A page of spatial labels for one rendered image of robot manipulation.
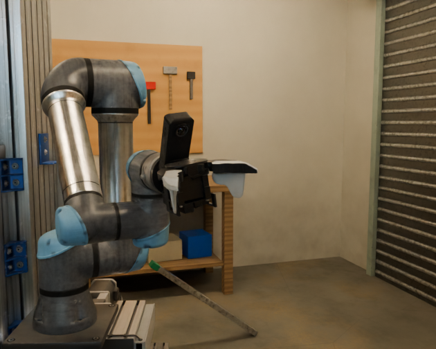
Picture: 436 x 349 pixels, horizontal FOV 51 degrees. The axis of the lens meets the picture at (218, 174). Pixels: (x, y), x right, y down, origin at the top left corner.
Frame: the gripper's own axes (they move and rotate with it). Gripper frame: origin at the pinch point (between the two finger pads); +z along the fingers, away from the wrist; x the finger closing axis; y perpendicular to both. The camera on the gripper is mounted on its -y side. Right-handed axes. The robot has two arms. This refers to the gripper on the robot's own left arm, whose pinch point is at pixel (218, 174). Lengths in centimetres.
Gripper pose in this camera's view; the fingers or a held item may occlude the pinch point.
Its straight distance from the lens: 66.2
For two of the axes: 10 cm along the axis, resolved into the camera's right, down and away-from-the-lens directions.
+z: 4.7, 1.0, -8.8
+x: -8.8, 1.9, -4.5
